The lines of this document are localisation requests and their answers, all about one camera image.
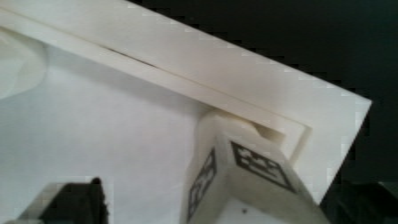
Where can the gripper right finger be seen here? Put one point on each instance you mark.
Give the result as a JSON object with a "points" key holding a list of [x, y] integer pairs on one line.
{"points": [[362, 203]]}

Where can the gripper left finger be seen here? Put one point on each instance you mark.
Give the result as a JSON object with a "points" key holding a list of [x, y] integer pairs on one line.
{"points": [[68, 204]]}

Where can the white square tabletop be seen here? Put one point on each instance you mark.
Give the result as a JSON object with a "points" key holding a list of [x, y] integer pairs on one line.
{"points": [[100, 126]]}

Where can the white U-shaped obstacle fence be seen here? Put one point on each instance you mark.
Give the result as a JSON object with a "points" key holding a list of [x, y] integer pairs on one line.
{"points": [[129, 38]]}

